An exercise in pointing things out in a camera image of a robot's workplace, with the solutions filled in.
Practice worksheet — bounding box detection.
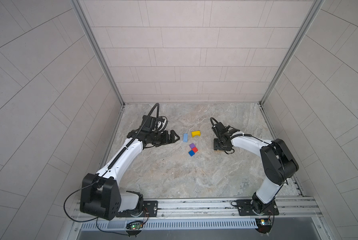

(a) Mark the right controller board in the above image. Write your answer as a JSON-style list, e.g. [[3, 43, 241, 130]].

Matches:
[[255, 219, 273, 234]]

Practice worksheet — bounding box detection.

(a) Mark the light blue wood block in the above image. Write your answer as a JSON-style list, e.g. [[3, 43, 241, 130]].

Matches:
[[183, 134, 188, 143]]

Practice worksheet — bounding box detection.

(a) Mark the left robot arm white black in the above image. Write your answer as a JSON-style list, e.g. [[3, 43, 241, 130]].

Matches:
[[80, 115, 180, 220]]

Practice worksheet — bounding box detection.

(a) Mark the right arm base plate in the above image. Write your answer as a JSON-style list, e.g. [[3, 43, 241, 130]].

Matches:
[[234, 200, 279, 216]]

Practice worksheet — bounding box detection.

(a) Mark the aluminium mounting rail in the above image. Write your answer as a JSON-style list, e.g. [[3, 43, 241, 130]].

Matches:
[[70, 196, 322, 221]]

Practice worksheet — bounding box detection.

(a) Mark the left controller board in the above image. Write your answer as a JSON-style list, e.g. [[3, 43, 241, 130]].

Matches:
[[126, 221, 144, 231]]

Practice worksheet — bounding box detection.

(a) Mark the yellow wood block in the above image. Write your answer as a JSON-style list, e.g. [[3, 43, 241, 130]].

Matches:
[[191, 131, 201, 138]]

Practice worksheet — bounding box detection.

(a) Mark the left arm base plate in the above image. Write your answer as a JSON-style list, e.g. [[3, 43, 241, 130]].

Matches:
[[116, 201, 158, 218]]

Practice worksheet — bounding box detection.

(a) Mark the left black cable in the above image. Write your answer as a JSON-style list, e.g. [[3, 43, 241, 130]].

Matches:
[[63, 179, 147, 237]]

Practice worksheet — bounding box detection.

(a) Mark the perforated vent strip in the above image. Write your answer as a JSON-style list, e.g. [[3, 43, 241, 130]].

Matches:
[[80, 219, 258, 231]]

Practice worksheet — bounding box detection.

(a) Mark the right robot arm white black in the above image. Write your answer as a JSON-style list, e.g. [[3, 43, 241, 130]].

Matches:
[[210, 118, 299, 215]]

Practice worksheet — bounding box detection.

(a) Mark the controller board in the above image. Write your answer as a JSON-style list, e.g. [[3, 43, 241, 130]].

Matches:
[[255, 219, 273, 234], [126, 221, 144, 231]]

